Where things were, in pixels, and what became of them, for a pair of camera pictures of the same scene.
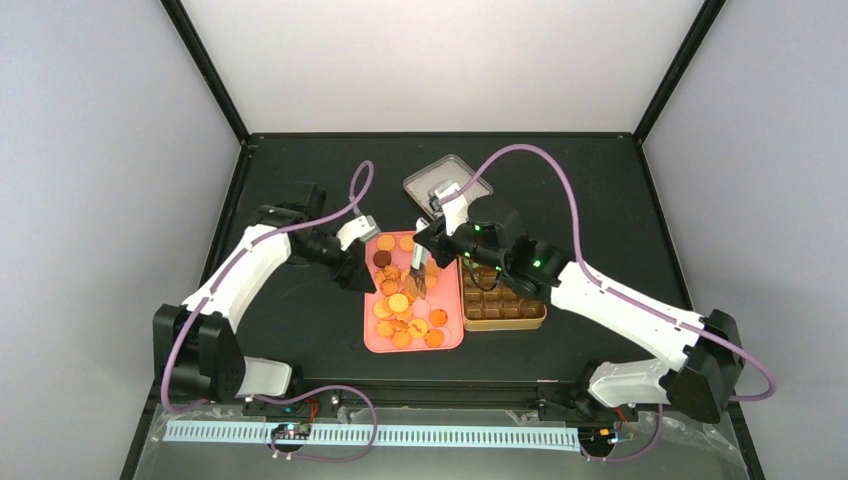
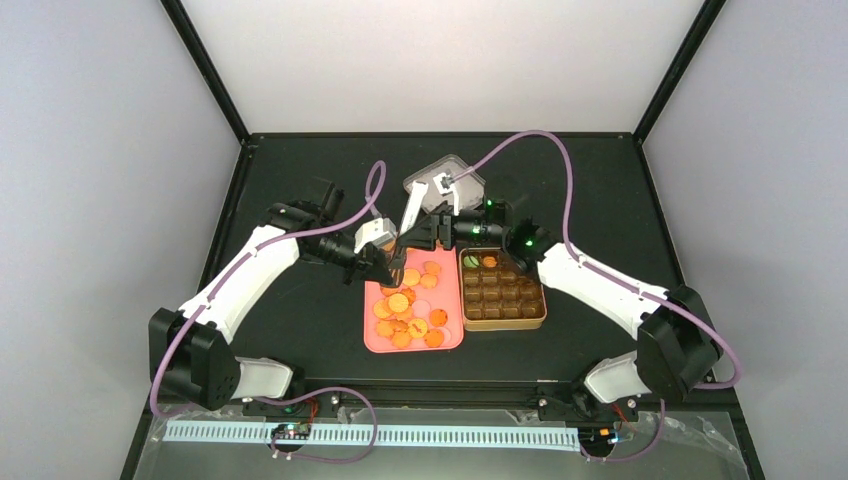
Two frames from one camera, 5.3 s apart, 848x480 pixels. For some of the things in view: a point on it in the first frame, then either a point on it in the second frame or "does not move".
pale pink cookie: [421, 307] does not move
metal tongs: [418, 268] to [418, 192]
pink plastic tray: [396, 322] does not move
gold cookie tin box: [490, 303] does not move
